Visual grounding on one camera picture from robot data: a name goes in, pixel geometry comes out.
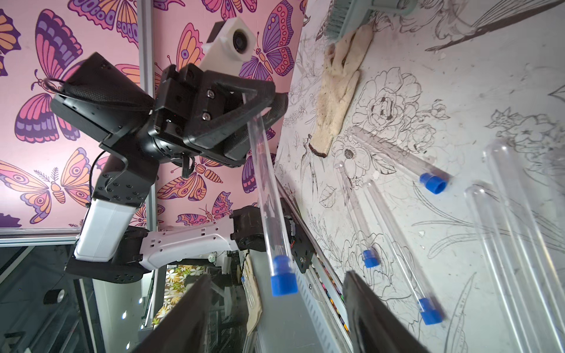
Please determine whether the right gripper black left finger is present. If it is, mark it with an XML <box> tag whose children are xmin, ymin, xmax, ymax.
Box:
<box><xmin>134</xmin><ymin>274</ymin><xmax>212</xmax><ymax>353</ymax></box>

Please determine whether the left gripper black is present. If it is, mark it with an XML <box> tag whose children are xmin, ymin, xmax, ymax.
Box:
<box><xmin>148</xmin><ymin>64</ymin><xmax>288</xmax><ymax>167</ymax></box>

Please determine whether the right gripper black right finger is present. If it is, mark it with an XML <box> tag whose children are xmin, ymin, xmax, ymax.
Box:
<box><xmin>343</xmin><ymin>271</ymin><xmax>428</xmax><ymax>353</ymax></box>

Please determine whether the clear test tube one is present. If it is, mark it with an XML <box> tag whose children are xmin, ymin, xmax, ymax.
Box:
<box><xmin>464</xmin><ymin>185</ymin><xmax>543</xmax><ymax>352</ymax></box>
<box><xmin>244</xmin><ymin>92</ymin><xmax>300</xmax><ymax>297</ymax></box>

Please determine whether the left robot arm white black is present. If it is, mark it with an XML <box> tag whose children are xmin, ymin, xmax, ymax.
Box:
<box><xmin>51</xmin><ymin>53</ymin><xmax>297</xmax><ymax>296</ymax></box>

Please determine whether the test tube blue stopper front-middle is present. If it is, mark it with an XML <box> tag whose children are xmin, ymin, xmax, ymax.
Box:
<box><xmin>363</xmin><ymin>179</ymin><xmax>444</xmax><ymax>326</ymax></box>

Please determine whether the test tube blue stopper front-left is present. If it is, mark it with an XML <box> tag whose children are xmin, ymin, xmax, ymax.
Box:
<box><xmin>335</xmin><ymin>161</ymin><xmax>380</xmax><ymax>269</ymax></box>

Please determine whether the test tube blue stopper left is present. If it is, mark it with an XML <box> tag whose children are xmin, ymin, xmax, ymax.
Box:
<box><xmin>347</xmin><ymin>126</ymin><xmax>450</xmax><ymax>195</ymax></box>

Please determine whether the test tube blue stopper centre two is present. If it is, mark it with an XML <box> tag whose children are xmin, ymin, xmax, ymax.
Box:
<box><xmin>483</xmin><ymin>139</ymin><xmax>564</xmax><ymax>352</ymax></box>

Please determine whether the test tube blue stopper centre three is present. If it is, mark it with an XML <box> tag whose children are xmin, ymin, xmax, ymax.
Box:
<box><xmin>543</xmin><ymin>148</ymin><xmax>564</xmax><ymax>215</ymax></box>

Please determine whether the beige work glove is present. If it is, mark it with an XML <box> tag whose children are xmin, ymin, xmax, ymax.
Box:
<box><xmin>309</xmin><ymin>24</ymin><xmax>374</xmax><ymax>158</ymax></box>

